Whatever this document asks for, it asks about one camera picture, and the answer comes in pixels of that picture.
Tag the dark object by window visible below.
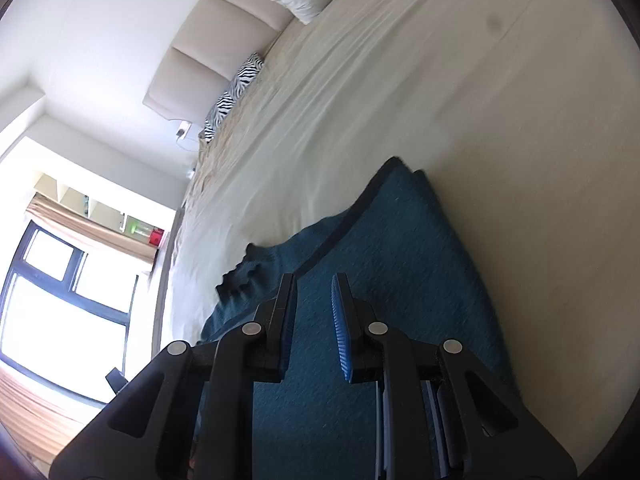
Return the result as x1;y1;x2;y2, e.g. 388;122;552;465
105;367;129;397

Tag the dark green knit sweater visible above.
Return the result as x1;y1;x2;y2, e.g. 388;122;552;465
192;156;521;480

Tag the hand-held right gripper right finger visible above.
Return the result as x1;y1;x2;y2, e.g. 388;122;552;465
331;272;578;480

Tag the beige padded headboard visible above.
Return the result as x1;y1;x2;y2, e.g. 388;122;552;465
143;0;297;122

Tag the bed with beige sheet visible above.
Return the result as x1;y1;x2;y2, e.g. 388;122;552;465
159;0;640;480

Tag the black framed window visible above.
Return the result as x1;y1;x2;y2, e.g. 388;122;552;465
0;220;142;407

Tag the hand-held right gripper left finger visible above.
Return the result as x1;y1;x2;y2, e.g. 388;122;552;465
50;272;299;480

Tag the beige curtain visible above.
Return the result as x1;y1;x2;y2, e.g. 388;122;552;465
25;195;159;267

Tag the white wall shelf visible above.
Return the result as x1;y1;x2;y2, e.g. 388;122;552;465
32;172;173;251

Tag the zebra print pillow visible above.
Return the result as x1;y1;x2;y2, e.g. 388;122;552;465
200;52;266;143

